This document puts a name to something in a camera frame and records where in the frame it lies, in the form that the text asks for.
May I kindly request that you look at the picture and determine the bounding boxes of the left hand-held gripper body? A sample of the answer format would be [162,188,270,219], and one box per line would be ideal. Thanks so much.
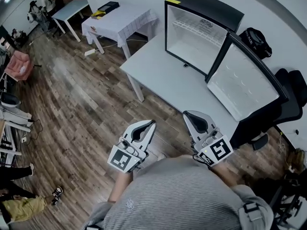
[107,137,147,173]

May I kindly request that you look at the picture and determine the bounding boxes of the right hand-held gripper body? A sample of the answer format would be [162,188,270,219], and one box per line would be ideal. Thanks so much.
[191,128,234,169]

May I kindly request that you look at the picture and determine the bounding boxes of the white wire fridge shelf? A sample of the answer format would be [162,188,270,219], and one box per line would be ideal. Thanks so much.
[172,18,227,46]

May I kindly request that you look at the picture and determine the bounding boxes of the person's left forearm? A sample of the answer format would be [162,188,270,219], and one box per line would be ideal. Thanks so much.
[107,171,134,203]

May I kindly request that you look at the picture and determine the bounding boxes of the black mini fridge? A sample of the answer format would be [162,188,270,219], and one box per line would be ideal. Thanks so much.
[164,0,245,78]

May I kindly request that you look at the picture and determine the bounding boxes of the white work table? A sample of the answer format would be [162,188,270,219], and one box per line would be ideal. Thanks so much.
[204,31,290,123]

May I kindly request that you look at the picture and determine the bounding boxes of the grey striped shirt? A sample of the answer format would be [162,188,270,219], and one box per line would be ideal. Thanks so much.
[83,156,274,230]

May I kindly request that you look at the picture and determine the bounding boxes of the white side table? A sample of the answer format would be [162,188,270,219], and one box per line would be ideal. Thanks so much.
[92,32,132,59]

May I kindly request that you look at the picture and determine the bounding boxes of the black mesh office chair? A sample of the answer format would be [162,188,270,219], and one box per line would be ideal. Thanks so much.
[231,68,307,150]

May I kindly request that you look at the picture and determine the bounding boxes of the black bag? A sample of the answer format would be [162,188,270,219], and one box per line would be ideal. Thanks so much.
[239,27,273,60]

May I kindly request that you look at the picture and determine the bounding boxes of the white checked tablecloth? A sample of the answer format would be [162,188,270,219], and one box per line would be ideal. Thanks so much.
[81,3,159,48]

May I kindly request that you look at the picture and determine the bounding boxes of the yellow box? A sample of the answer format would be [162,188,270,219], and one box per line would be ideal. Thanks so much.
[91,10,106,20]

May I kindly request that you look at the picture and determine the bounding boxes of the white floor machine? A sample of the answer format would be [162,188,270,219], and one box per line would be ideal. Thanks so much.
[0,92,33,133]

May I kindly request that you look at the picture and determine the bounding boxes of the black box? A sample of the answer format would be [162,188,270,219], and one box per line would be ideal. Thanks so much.
[97,1,120,11]

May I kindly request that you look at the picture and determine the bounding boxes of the pink armchair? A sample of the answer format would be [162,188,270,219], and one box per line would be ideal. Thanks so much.
[4,50,34,81]

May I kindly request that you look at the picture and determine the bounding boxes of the light blue table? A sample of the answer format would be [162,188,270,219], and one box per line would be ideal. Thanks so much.
[51,0,90,43]

